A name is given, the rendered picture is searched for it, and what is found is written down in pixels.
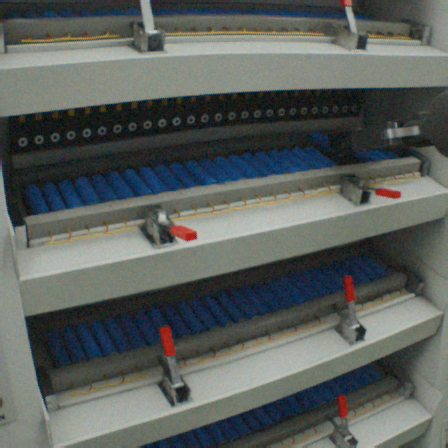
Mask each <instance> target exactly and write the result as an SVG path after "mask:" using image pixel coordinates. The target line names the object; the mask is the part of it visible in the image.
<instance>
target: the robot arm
mask: <svg viewBox="0 0 448 448"><path fill-rule="evenodd" d="M328 136H329V143H330V151H331V156H338V155H344V154H351V153H355V154H357V153H362V152H368V151H373V150H381V147H382V150H383V153H388V152H390V146H394V145H395V146H399V147H400V148H409V147H414V146H415V147H416V148H420V147H425V148H428V147H430V146H435V148H436V149H437V150H438V152H439V154H441V155H442V156H444V157H446V158H447V159H448V92H445V93H442V94H441V95H439V96H437V97H435V99H434V100H433V102H432V103H431V106H430V108H429V111H428V114H426V113H422V112H420V113H417V114H413V115H412V116H411V117H406V118H403V119H398V120H396V121H395V122H393V121H392V122H391V121H388V122H387V123H385V124H382V125H376V126H372V127H369V128H365V129H363V125H358V124H357V125H356V129H353V130H350V131H346V132H338V133H333V134H329V135H328Z"/></svg>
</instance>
